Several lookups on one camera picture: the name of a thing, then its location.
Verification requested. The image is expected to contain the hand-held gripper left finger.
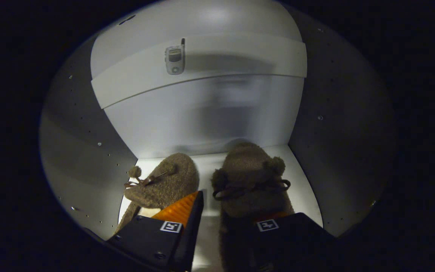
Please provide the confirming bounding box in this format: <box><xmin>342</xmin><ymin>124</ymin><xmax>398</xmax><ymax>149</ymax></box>
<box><xmin>106</xmin><ymin>190</ymin><xmax>205</xmax><ymax>272</ymax></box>

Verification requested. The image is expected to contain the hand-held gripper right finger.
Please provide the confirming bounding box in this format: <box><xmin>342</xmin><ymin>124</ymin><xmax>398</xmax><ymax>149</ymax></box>
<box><xmin>248</xmin><ymin>212</ymin><xmax>335</xmax><ymax>272</ymax></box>

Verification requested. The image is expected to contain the white cabinet shelf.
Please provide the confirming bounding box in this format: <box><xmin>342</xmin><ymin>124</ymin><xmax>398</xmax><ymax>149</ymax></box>
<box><xmin>90</xmin><ymin>32</ymin><xmax>308</xmax><ymax>110</ymax></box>

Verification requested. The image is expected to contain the grey shoe cabinet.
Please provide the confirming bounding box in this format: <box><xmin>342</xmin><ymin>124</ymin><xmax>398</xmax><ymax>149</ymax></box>
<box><xmin>39</xmin><ymin>0</ymin><xmax>396</xmax><ymax>272</ymax></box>

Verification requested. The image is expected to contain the brown fuzzy slipper shoe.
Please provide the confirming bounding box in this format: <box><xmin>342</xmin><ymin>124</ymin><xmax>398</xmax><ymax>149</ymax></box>
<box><xmin>115</xmin><ymin>152</ymin><xmax>200</xmax><ymax>235</ymax></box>
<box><xmin>210</xmin><ymin>142</ymin><xmax>296</xmax><ymax>272</ymax></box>

